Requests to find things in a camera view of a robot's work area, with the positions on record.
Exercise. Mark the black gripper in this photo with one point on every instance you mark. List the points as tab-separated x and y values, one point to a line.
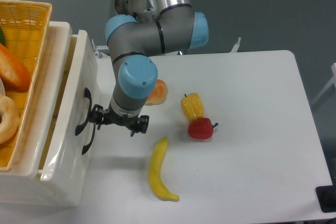
135	124

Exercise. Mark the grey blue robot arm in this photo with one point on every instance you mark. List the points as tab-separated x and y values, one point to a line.
146	28

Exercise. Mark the white drawer cabinet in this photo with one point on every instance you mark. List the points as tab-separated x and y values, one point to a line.
22	184

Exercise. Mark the orange knotted bread roll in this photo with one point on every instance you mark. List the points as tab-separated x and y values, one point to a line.
159	93

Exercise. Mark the yellow banana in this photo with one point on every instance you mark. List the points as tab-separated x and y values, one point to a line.
154	172

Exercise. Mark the yellow bell pepper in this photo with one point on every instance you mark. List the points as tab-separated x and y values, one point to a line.
192	107

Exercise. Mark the red bell pepper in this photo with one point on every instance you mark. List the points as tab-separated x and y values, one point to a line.
201	129

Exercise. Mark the beige bagel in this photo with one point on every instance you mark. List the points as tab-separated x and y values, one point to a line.
9	118

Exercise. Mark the orange baguette loaf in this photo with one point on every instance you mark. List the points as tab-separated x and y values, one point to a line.
14	75

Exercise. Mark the yellow woven basket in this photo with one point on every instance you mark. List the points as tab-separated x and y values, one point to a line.
24	24

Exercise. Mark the green vegetable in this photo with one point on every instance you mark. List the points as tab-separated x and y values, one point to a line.
2	37

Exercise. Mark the black device at edge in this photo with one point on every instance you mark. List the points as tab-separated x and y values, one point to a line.
326	198

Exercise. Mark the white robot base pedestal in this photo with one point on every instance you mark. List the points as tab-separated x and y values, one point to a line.
142	10

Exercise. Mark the white frame at right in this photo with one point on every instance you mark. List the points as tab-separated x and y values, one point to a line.
326	91

